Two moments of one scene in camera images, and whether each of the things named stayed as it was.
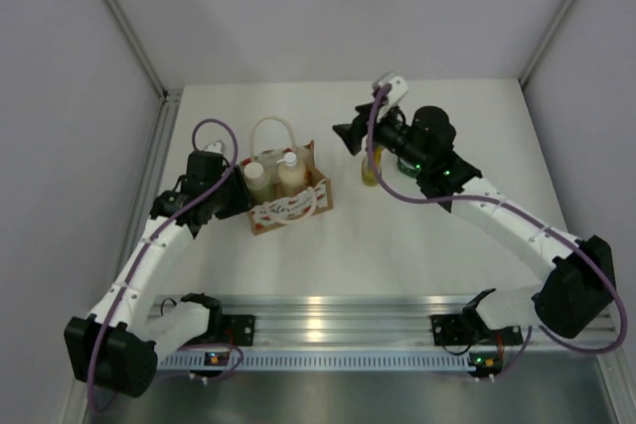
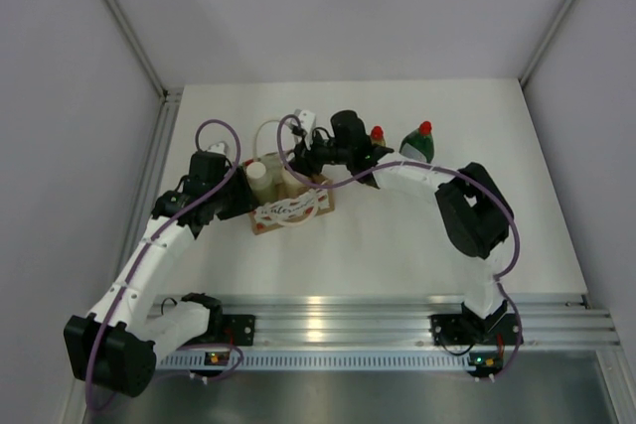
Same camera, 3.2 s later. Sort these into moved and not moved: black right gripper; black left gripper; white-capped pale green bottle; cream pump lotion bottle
Moved: black right gripper
Not moved: black left gripper; white-capped pale green bottle; cream pump lotion bottle
